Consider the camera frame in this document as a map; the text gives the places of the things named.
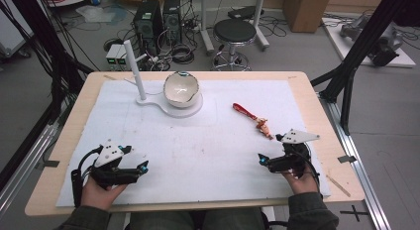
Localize black metal frame strut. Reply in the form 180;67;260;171
0;0;95;193
309;0;420;136

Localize black computer tower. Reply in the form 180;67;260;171
161;0;183;45
133;0;163;56

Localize person's legs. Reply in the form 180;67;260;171
129;207;265;230

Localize person's right hand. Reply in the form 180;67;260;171
281;164;321;195

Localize grey power supply unit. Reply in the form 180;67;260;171
105;43;121;68
115;45;129;67

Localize cardboard box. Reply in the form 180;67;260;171
282;0;334;34

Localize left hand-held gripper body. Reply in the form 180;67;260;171
88;139;142;190

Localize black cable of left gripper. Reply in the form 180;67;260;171
70;144;104;209

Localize white ceramic bowl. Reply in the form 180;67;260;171
162;70;201;109

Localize white table mat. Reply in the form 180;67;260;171
54;78;332;208

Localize person's left hand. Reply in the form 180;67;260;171
80;174;129;212

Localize white floor board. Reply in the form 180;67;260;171
321;16;418;69

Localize red strap keychain with figurine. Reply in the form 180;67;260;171
232;102;274;141

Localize black round stool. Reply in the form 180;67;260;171
210;18;259;72

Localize white stand leg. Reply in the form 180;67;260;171
252;0;270;52
198;0;216;57

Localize black flat case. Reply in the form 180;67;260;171
227;5;265;22

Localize white stand with pole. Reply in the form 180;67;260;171
122;39;204;120

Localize coil of black cable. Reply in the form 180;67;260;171
169;42;196;65

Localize clear plastic sheet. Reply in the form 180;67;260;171
74;4;129;26

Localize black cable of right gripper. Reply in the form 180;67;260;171
290;147;322;193

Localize aluminium rail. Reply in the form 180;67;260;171
317;92;393;230
0;123;59;219

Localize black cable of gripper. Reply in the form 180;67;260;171
290;147;322;193
70;144;104;209

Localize grey machine part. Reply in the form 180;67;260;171
339;14;405;67

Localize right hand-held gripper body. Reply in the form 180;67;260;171
267;128;321;178

